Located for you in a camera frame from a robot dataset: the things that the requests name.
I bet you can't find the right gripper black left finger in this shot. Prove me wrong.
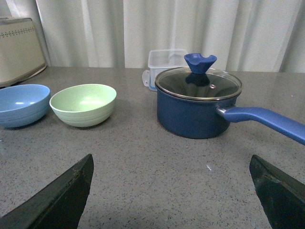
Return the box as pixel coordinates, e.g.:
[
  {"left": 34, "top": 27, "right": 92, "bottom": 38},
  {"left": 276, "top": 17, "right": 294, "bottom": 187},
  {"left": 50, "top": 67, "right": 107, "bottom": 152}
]
[{"left": 0, "top": 154, "right": 94, "bottom": 229}]

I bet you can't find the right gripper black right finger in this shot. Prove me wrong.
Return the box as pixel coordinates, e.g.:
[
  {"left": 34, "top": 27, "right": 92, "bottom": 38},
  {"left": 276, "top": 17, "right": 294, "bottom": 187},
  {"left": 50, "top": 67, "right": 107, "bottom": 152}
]
[{"left": 249, "top": 155, "right": 305, "bottom": 229}]

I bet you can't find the green bowl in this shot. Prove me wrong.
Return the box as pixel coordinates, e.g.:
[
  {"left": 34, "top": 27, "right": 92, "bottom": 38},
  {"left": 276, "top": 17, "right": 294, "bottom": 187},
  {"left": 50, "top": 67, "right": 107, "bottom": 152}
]
[{"left": 50, "top": 84, "right": 117, "bottom": 127}]

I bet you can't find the blue bowl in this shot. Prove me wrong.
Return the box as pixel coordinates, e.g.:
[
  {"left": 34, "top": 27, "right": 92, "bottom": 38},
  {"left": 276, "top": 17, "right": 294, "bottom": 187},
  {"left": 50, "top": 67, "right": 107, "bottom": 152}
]
[{"left": 0, "top": 84, "right": 51, "bottom": 128}]

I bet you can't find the glass lid with blue knob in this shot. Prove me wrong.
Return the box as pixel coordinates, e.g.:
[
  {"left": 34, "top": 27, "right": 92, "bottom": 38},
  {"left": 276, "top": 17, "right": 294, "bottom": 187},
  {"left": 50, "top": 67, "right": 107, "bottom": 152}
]
[{"left": 155, "top": 53, "right": 242, "bottom": 101}]

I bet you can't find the clear plastic food container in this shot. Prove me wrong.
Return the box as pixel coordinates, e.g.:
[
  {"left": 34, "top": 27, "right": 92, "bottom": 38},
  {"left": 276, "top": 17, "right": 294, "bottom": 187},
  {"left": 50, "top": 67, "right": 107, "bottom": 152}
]
[{"left": 142, "top": 49, "right": 188, "bottom": 91}]

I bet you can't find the blue saucepan with handle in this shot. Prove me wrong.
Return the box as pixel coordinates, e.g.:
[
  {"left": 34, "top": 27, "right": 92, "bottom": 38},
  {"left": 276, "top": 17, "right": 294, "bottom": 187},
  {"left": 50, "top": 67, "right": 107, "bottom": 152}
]
[{"left": 157, "top": 89, "right": 305, "bottom": 144}]

